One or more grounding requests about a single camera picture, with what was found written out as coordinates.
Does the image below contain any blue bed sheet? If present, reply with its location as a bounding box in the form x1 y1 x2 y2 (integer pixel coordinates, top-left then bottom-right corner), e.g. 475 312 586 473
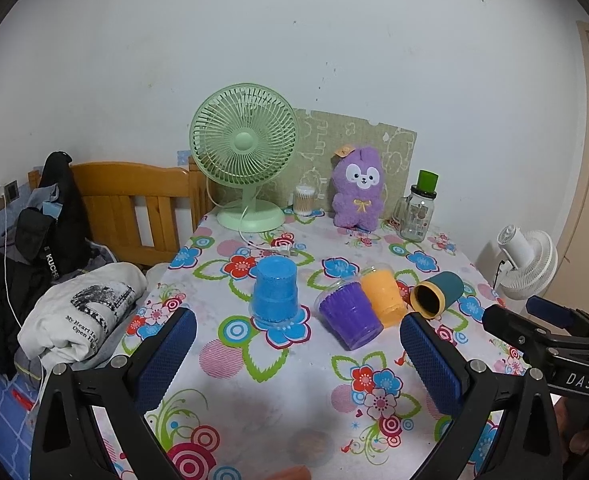
0 359 48 466

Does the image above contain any glass jar with green lid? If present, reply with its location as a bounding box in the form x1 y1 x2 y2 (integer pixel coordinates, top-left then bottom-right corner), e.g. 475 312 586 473
394 170 439 242

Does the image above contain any green fan power cable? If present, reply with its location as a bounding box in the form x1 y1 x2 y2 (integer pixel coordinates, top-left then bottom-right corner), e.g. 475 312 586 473
238 207 296 258

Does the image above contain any black jacket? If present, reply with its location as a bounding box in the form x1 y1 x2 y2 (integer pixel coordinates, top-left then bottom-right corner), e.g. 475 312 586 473
14 150 121 283

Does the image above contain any floral tablecloth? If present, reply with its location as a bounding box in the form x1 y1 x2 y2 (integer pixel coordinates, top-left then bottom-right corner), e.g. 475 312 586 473
94 204 562 480

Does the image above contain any purple plastic cup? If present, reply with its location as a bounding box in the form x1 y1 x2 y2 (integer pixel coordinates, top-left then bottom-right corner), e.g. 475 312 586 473
314 280 384 351

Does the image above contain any white charging cable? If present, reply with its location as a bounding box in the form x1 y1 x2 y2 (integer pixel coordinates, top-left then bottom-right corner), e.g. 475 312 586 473
0 186 28 333

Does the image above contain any blue plastic cup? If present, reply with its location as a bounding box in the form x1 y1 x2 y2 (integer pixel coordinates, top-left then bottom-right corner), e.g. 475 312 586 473
251 256 300 330

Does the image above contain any wooden bed headboard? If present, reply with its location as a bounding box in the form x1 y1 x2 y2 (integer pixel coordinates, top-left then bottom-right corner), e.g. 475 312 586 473
28 156 215 271

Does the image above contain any cotton swab container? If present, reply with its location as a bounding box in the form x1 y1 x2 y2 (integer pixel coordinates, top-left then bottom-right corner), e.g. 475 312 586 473
294 185 318 217

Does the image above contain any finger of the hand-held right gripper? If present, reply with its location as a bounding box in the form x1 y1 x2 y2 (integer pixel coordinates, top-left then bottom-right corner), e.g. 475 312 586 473
482 304 589 361
526 295 589 343

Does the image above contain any beige door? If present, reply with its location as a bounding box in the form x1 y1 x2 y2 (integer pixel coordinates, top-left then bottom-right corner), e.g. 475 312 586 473
555 20 589 293

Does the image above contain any teal cup with yellow rim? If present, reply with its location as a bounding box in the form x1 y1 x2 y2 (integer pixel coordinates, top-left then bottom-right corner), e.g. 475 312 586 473
409 271 465 321

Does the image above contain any orange plastic cup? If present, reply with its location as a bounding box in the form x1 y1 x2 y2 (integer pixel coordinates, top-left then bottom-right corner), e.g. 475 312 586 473
358 264 407 329

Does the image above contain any green table fan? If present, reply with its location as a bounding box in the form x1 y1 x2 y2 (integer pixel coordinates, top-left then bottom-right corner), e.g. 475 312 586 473
189 82 300 234

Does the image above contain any white floor fan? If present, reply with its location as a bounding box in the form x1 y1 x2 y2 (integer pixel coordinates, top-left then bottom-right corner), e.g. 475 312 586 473
493 225 559 304

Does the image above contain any patterned beige board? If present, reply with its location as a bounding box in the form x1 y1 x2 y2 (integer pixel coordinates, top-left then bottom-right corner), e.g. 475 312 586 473
282 108 418 221

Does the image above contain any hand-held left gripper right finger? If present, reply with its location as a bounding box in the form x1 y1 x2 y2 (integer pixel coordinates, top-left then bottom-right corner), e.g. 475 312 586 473
399 311 565 480

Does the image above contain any purple plush toy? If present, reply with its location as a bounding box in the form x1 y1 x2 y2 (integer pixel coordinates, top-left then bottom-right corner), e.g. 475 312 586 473
330 146 386 231

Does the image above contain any white printed shirt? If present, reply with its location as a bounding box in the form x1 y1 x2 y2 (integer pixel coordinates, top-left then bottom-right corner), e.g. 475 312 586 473
17 262 148 367

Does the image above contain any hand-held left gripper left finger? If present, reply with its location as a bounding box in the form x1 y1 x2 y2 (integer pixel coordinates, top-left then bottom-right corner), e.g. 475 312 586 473
30 306 198 480

